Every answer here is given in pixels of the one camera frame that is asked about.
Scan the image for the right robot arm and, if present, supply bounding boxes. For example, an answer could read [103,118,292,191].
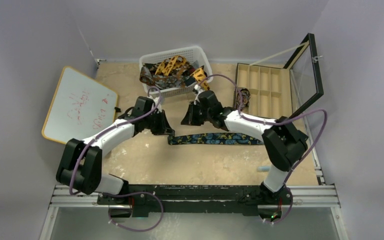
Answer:
[180,90,309,204]

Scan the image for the light blue marker pen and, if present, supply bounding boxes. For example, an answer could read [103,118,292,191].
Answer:
[257,165,271,173]

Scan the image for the dark brown patterned tie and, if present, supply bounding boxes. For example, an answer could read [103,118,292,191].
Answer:
[139,63,196,90]

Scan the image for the rolled cat pattern tie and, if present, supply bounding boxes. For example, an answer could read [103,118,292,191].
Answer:
[235,88,251,111]

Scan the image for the black tie display box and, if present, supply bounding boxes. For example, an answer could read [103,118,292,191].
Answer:
[235,33,324,119]

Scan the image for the navy blue shell pattern tie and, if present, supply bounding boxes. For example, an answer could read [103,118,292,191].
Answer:
[167,132,264,146]

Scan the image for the yellow framed whiteboard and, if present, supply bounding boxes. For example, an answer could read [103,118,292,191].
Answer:
[41,66,119,144]

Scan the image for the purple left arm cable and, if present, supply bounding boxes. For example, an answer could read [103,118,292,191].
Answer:
[68,86,164,233]

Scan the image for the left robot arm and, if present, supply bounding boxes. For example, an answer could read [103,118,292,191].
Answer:
[56,96,175,205]

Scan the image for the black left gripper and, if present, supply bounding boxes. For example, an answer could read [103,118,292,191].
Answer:
[143,109,174,136]

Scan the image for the aluminium frame rail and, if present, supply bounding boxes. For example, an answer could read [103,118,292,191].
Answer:
[47,64,341,209]

